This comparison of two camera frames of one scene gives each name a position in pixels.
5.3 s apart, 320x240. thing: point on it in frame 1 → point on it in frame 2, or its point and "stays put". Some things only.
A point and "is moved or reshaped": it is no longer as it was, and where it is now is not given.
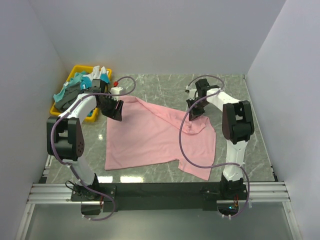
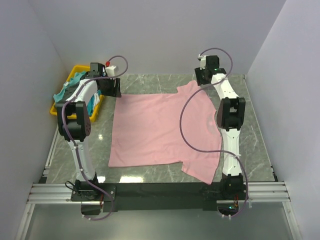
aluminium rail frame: (259, 192) stays put
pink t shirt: (147, 133) is moved or reshaped
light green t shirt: (77, 79) stays put
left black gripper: (115, 113) → (114, 91)
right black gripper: (194, 113) → (197, 73)
